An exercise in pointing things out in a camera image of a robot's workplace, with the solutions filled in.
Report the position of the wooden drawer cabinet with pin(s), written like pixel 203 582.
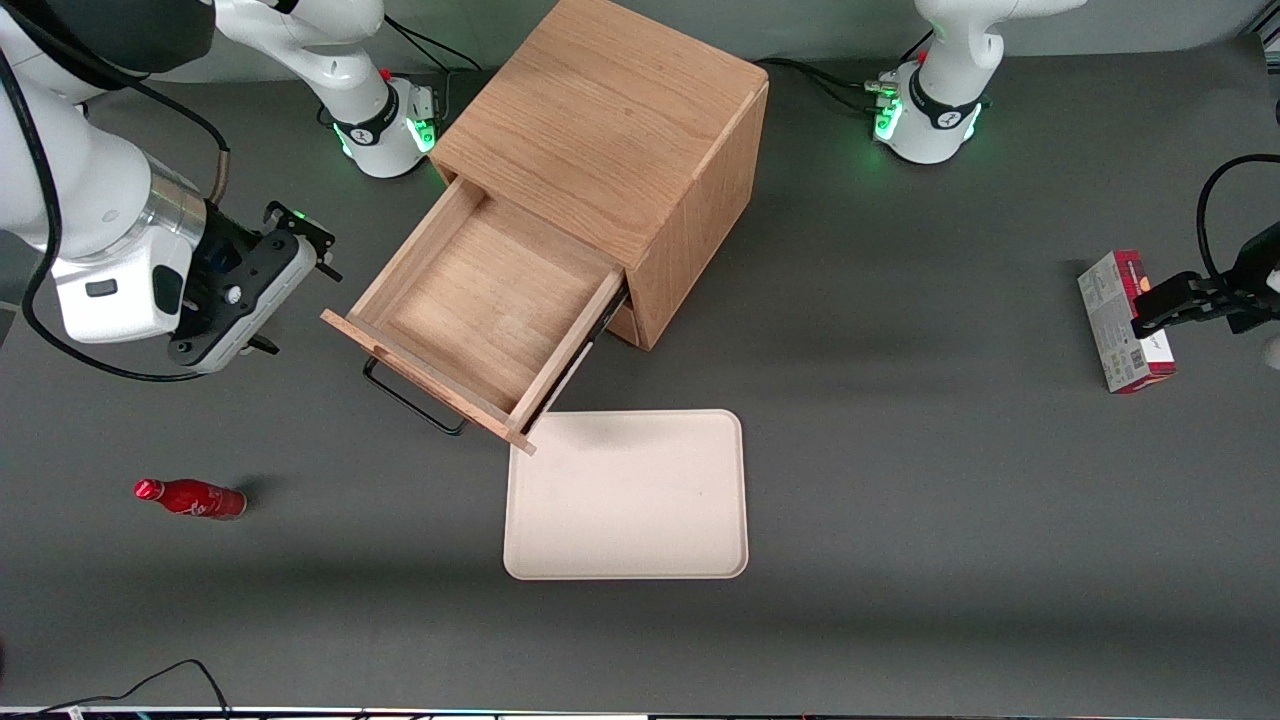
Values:
pixel 620 120

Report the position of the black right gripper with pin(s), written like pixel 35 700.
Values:
pixel 221 252

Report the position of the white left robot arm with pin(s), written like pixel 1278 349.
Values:
pixel 950 90

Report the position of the red and white carton box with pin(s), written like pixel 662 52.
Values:
pixel 1115 320

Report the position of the red soda bottle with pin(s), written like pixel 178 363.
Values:
pixel 195 498

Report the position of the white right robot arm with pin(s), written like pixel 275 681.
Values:
pixel 90 190

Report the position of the beige plastic tray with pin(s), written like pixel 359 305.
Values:
pixel 625 495

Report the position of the wooden drawer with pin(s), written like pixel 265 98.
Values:
pixel 480 290

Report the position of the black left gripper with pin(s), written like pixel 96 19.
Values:
pixel 1259 268

